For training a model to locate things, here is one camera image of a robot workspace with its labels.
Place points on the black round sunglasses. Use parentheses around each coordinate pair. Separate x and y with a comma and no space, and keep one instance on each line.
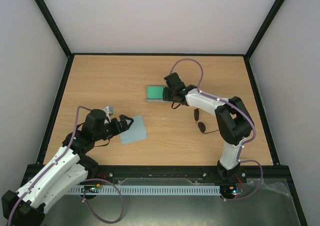
(201,126)

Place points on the grey felt glasses case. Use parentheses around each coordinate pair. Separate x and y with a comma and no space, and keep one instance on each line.
(157,94)

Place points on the clear plastic sheet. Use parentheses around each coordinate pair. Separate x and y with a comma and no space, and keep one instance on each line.
(271,204)

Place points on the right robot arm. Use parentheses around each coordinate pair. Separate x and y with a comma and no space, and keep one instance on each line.
(234,122)

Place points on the black cage frame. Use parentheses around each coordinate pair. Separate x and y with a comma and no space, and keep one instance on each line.
(253,82)

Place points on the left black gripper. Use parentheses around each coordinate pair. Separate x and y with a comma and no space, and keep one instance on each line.
(118,128)

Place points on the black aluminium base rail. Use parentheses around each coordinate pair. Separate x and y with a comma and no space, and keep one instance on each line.
(202,174)

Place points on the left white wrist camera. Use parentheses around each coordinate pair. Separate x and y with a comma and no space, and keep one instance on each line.
(109,110)

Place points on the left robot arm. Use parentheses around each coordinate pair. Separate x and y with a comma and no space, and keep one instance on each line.
(70,166)

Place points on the light blue slotted cable duct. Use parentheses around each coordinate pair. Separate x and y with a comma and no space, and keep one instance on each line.
(148,190)

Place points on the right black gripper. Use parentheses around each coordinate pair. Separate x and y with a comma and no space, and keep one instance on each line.
(169,94)

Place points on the light blue cleaning cloth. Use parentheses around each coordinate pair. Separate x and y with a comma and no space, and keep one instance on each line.
(137,131)

